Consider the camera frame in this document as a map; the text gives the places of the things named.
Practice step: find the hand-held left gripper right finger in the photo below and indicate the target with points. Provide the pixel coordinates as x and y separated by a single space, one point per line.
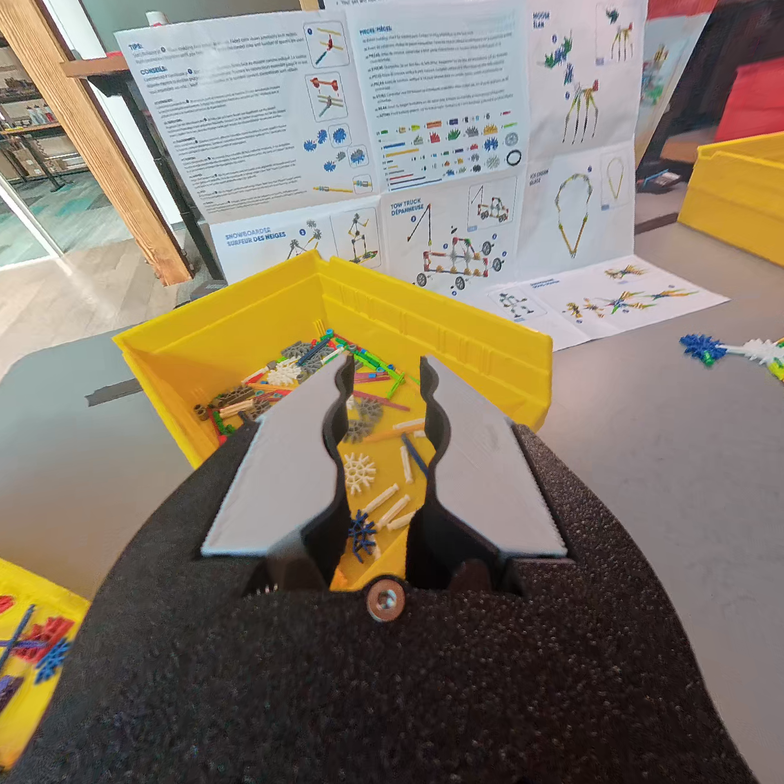
496 490

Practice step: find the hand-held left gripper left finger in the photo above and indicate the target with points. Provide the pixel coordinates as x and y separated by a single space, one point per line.
275 490

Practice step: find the pile of toy pieces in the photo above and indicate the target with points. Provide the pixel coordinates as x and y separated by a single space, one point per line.
288 373
43 637

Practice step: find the yellow plastic bin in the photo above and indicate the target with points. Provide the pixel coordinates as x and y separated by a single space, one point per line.
245 318
24 588
735 196

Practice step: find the blue snowflake connector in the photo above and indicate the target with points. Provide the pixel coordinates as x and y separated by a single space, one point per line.
698 346

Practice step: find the multicoloured construction toy model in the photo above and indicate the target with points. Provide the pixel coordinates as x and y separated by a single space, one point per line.
762 350

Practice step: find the grey desk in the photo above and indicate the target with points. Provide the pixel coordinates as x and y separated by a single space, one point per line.
643 459

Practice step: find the wooden beam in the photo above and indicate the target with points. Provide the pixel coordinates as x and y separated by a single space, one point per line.
86 135

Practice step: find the white instruction sheet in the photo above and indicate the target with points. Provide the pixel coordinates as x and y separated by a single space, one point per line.
429 92

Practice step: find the background shelving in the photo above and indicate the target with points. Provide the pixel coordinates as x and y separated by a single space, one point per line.
30 122

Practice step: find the red plastic sheet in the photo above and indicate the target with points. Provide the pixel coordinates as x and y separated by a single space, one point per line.
753 98

